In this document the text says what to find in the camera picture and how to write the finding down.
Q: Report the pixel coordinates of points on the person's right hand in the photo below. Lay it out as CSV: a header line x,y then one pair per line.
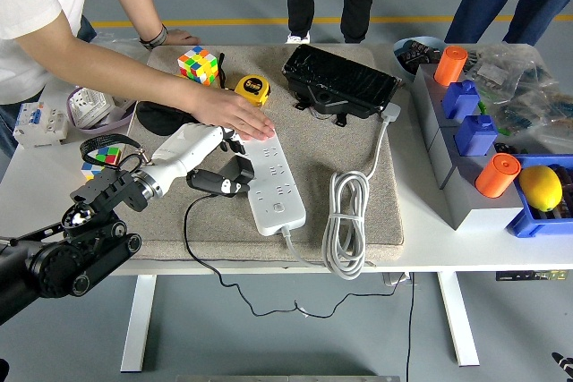
x,y
233,116

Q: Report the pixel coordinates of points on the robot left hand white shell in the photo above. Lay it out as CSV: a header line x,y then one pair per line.
x,y
183,149

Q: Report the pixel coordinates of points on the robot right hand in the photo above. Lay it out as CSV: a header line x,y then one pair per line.
x,y
565,364

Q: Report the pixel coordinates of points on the person's left hand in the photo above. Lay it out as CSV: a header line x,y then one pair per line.
x,y
179,37

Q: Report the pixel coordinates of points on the black power adapter plug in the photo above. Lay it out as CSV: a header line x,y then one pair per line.
x,y
242,167

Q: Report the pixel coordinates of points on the white power strip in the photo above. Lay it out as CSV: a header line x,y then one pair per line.
x,y
282,194

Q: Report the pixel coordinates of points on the person's right forearm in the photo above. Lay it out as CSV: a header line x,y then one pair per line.
x,y
156,84

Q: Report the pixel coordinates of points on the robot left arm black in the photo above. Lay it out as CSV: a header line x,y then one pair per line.
x,y
103,196

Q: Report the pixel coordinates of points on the dark wristband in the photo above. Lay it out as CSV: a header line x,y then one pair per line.
x,y
154,36

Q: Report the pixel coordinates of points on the multicolour puzzle cube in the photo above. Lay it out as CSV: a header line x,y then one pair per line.
x,y
197,64
107,156

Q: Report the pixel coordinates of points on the large yellow tape measure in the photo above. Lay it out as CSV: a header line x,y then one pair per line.
x,y
252,89

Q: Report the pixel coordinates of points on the black fabric pouch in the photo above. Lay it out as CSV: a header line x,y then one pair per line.
x,y
156,118

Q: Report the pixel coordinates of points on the clear bag of screws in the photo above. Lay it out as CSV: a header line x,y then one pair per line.
x,y
121,44

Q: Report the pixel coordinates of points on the small white socket panel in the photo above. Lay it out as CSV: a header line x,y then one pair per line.
x,y
121,104

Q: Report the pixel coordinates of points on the purple tray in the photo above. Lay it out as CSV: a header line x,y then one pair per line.
x,y
107,126

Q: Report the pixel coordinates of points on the grey-brown mat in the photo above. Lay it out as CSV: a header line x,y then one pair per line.
x,y
313,154

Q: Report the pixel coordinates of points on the black table control panel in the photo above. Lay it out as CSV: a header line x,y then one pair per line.
x,y
515,276

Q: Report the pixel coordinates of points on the large white socket panel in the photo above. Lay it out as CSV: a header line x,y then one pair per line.
x,y
89,104

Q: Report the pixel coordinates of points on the black wrapped device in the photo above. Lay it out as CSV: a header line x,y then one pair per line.
x,y
340,80

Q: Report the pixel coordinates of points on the white table leg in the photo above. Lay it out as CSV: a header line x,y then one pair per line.
x,y
139,324
459,324

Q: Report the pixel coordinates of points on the blue plastic bin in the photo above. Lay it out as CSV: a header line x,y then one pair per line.
x,y
524,225

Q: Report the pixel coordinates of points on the white circuit breaker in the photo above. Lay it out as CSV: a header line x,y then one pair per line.
x,y
38,124

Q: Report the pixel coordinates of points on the light blue bowl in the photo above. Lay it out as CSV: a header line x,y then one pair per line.
x,y
400,64

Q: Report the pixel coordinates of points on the yellow lemon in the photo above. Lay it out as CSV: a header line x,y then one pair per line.
x,y
540,188

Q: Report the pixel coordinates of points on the grey box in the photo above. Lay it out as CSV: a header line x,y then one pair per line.
x,y
427,100
470,212

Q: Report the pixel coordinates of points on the black circuit boards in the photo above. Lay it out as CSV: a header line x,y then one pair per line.
x,y
416,53

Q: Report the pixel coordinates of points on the orange cylinder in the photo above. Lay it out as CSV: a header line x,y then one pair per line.
x,y
450,65
497,175

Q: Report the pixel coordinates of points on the small black parts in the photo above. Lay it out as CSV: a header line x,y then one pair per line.
x,y
506,148

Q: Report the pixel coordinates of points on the blue plastic block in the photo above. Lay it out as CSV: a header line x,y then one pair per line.
x,y
476,135
461,100

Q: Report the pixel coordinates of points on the green plastic part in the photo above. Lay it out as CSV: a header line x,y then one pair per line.
x,y
481,107
503,132

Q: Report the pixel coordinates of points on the clear bag of electronic parts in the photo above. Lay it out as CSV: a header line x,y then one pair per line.
x,y
515,69
537,113

